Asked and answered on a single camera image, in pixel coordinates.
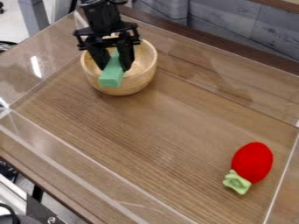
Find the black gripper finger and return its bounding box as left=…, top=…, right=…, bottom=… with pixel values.
left=116, top=39, right=135, bottom=71
left=88, top=44, right=111, bottom=70

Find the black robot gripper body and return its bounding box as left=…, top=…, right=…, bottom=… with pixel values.
left=74, top=22, right=142, bottom=51

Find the green rectangular stick block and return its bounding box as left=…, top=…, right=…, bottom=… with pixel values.
left=98, top=51, right=126, bottom=88

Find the light brown wooden bowl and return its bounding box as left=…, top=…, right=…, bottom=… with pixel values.
left=80, top=40, right=158, bottom=96

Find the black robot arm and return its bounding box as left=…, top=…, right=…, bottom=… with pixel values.
left=74, top=0, right=142, bottom=72

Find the black metal table leg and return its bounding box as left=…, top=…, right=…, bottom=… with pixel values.
left=32, top=185, right=43, bottom=202

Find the red plush strawberry toy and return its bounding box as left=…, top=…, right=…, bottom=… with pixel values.
left=223, top=142, right=275, bottom=195

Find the clear acrylic corner bracket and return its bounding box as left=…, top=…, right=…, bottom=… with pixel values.
left=74, top=10, right=90, bottom=30

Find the clear acrylic tray wall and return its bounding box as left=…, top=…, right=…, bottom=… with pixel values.
left=0, top=10, right=299, bottom=224

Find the black cable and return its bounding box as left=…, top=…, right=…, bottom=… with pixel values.
left=0, top=202, right=24, bottom=224

